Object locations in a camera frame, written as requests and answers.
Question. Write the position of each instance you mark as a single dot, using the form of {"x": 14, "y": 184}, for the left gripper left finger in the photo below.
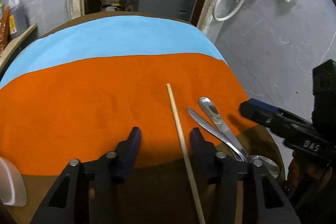
{"x": 86, "y": 192}

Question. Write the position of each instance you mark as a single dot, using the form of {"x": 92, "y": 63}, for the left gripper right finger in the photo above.
{"x": 244, "y": 192}

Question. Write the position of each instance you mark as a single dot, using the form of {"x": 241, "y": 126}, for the wooden chopstick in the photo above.
{"x": 182, "y": 142}

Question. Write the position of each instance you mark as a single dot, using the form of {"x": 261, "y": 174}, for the white plastic utensil holder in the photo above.
{"x": 12, "y": 186}

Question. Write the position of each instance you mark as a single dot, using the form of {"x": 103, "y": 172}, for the person's right hand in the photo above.
{"x": 300, "y": 169}

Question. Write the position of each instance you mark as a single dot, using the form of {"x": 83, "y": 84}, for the silver metal fork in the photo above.
{"x": 204, "y": 124}

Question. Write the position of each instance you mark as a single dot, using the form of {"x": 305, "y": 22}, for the blue orange brown table cloth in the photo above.
{"x": 80, "y": 89}

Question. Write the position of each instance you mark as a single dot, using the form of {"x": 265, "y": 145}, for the large dark vinegar jug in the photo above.
{"x": 17, "y": 19}

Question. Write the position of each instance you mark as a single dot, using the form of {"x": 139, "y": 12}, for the orange snack packet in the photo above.
{"x": 4, "y": 29}

